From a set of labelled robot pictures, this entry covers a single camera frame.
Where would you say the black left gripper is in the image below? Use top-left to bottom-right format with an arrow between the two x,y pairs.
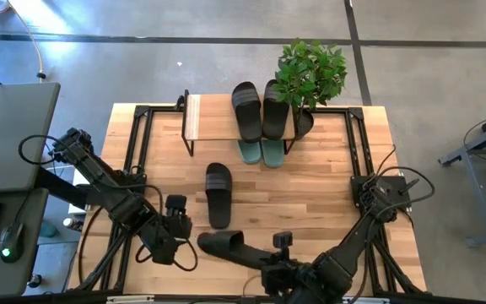
141,213 -> 193,266

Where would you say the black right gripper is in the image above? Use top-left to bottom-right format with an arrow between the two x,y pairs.
249,252 -> 316,296

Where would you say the black rubber slide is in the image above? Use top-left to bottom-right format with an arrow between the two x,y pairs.
230,81 -> 263,144
196,230 -> 274,271
204,161 -> 234,231
262,79 -> 290,141

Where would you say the green rubber slide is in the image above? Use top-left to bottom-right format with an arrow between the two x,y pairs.
261,138 -> 286,169
237,139 -> 263,166

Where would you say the white power box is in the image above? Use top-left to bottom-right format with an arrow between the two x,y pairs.
67,167 -> 100,215

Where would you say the small bottle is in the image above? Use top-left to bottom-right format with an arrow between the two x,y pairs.
62,217 -> 84,231

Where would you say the teal round object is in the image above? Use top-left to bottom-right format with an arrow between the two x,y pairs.
39,221 -> 58,238

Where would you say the black support beam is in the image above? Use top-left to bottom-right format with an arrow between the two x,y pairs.
35,166 -> 90,209

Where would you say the black plant pot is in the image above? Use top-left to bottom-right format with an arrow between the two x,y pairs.
291,107 -> 315,141

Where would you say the black computer mouse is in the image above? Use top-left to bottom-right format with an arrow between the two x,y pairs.
0,221 -> 26,264

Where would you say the light grey desk top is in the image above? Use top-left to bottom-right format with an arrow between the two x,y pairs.
0,82 -> 62,194

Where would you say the green leafy plant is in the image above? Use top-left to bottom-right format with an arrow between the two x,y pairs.
271,38 -> 348,111

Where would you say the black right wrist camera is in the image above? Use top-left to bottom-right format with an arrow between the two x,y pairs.
273,231 -> 294,251

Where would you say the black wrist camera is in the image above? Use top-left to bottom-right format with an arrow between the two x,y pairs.
165,193 -> 188,217
273,231 -> 294,251

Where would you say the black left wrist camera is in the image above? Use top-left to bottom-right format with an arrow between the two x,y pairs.
165,193 -> 188,217

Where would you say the white metal bracket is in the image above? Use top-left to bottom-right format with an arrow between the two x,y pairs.
106,295 -> 155,304
343,296 -> 391,304

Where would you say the black hose cable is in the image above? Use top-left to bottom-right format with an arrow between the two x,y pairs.
77,205 -> 105,285

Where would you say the wooden shelf black metal frame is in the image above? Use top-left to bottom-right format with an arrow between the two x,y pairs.
176,89 -> 297,158

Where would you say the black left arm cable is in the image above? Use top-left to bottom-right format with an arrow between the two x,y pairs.
17,134 -> 200,274

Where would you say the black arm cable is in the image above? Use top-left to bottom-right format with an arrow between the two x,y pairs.
17,134 -> 200,274
363,143 -> 436,212

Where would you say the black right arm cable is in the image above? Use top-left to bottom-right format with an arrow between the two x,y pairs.
363,143 -> 436,212

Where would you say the beige floor cable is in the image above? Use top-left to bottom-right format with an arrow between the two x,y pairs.
8,0 -> 46,80

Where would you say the grey metal table frame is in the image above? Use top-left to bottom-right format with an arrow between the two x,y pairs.
438,105 -> 486,248

